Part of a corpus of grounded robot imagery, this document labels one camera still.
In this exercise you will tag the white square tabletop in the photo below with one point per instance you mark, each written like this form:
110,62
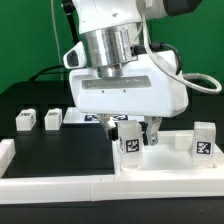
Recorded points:
173,152

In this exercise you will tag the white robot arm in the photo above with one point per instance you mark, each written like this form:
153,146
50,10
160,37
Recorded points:
114,71

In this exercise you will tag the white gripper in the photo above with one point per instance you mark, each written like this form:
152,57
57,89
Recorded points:
142,90

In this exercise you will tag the white U-shaped obstacle fence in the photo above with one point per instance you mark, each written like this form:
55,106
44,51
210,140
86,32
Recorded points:
121,186

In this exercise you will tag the white AprilTag base plate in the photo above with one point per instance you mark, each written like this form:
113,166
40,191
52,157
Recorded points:
74,116

